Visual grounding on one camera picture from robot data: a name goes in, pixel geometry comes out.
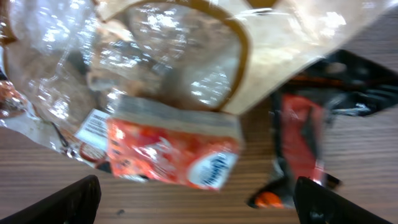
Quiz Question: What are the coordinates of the red black small packet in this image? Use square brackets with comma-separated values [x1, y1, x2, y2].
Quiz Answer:
[247, 50, 397, 208]

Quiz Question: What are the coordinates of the white brown snack pouch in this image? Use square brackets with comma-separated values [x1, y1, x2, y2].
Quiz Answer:
[0, 0, 398, 166]

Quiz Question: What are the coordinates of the red white small box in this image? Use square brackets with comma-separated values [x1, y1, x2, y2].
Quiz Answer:
[106, 96, 244, 191]

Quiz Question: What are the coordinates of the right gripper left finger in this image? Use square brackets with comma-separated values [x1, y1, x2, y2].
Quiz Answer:
[1, 175, 101, 224]

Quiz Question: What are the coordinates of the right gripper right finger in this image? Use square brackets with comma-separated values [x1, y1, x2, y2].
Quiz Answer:
[294, 177, 391, 224]

